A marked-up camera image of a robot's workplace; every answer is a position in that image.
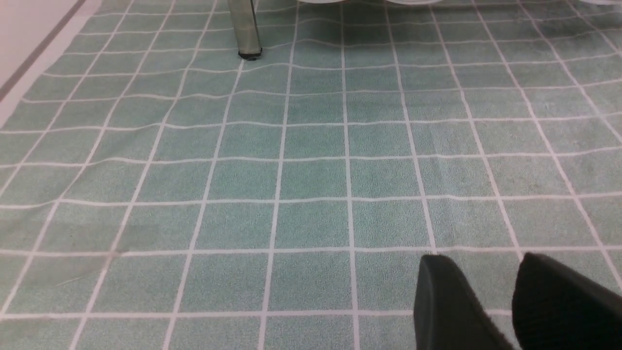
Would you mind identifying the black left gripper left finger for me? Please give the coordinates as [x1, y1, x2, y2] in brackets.
[413, 254, 513, 350]

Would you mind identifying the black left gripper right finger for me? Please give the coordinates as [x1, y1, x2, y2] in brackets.
[512, 252, 622, 350]

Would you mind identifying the metal shoe rack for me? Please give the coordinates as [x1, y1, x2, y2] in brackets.
[227, 0, 262, 61]

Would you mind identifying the green checkered floor mat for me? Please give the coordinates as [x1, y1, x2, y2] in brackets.
[0, 0, 622, 350]

